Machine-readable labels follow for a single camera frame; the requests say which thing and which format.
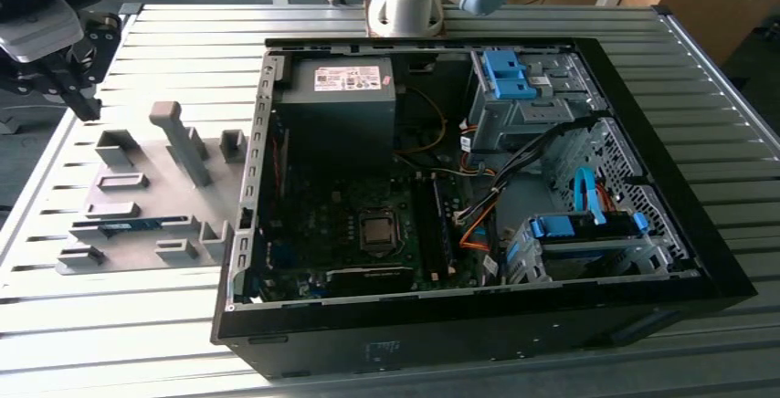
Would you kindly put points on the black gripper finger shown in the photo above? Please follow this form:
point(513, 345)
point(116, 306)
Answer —
point(100, 46)
point(36, 78)

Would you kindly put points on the blue RAM stick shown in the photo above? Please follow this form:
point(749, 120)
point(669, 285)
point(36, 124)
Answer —
point(131, 226)

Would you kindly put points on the black RAM slot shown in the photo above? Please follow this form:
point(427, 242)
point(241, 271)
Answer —
point(423, 229)

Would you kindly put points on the grey parts rack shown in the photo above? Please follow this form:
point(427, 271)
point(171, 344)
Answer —
point(145, 197)

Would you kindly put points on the grey power supply unit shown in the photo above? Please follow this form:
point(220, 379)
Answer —
point(340, 128)

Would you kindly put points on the green motherboard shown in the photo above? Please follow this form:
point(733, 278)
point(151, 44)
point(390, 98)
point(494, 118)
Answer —
point(316, 215)

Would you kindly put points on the silver CPU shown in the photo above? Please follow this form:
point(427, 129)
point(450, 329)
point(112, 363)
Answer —
point(378, 232)

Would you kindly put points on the black graphics card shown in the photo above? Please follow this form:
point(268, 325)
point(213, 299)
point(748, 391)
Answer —
point(371, 279)

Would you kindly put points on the grey metal drive cage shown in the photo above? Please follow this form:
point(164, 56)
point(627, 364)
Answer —
point(535, 115)

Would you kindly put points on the black open PC case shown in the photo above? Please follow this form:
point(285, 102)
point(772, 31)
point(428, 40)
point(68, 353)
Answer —
point(426, 329)

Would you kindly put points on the hard disk in blue carrier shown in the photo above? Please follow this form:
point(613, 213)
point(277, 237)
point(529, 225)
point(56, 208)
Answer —
point(554, 226)

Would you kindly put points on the perforated metal disk bay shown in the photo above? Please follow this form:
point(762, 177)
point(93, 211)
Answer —
point(609, 252)

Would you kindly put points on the brown wooden cabinet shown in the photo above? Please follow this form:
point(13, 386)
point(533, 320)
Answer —
point(718, 1)

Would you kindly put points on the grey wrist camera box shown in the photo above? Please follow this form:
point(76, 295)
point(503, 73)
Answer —
point(36, 33)

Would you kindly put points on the blue drive bay bracket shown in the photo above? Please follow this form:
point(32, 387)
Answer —
point(502, 65)
point(518, 90)

